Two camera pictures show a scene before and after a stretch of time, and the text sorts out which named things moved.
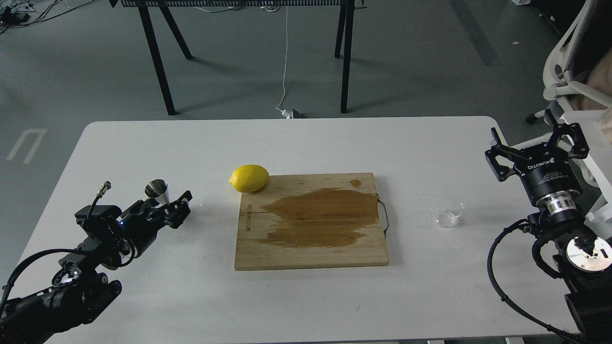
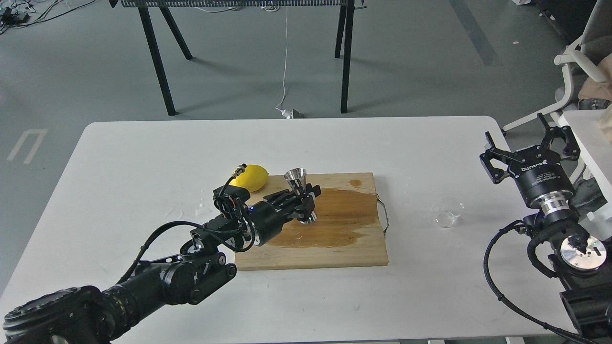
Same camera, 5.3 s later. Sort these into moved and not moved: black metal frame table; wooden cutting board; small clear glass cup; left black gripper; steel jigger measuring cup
Moved: steel jigger measuring cup; left black gripper
Not moved: black metal frame table; wooden cutting board; small clear glass cup
